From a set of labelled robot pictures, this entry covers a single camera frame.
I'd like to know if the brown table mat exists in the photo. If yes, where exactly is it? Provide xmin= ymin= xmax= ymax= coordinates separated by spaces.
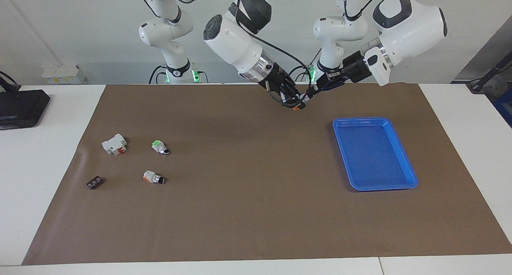
xmin=22 ymin=83 xmax=512 ymax=266

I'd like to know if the blue crate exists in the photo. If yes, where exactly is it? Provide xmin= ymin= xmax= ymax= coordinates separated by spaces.
xmin=493 ymin=97 xmax=512 ymax=128

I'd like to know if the white red circuit breaker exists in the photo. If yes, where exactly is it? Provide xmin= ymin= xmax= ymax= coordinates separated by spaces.
xmin=102 ymin=134 xmax=128 ymax=156

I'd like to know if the black cable of flat box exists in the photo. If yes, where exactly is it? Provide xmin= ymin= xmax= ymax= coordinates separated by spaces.
xmin=0 ymin=70 xmax=21 ymax=93

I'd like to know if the black flat electronic box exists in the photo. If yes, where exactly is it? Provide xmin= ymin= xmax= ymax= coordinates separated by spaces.
xmin=0 ymin=90 xmax=51 ymax=130

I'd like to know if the blue plastic tray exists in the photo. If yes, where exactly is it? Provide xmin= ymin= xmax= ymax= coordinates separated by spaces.
xmin=332 ymin=117 xmax=419 ymax=191

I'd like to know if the black right arm base cable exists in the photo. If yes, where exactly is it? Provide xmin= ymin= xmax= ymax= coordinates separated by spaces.
xmin=149 ymin=64 xmax=210 ymax=84

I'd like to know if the black arm base cable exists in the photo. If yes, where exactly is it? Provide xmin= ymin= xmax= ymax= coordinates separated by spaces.
xmin=287 ymin=47 xmax=323 ymax=84
xmin=149 ymin=64 xmax=210 ymax=84

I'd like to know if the white wall socket box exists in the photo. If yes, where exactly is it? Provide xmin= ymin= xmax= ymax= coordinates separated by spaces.
xmin=41 ymin=64 xmax=86 ymax=85

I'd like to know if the green white selector switch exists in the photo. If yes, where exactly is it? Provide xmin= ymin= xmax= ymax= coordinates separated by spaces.
xmin=151 ymin=139 xmax=170 ymax=155

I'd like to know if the black stand pole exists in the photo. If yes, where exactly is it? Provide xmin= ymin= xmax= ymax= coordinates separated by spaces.
xmin=466 ymin=51 xmax=512 ymax=92

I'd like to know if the black left arm base cable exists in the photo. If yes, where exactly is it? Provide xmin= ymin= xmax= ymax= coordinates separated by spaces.
xmin=287 ymin=47 xmax=323 ymax=84

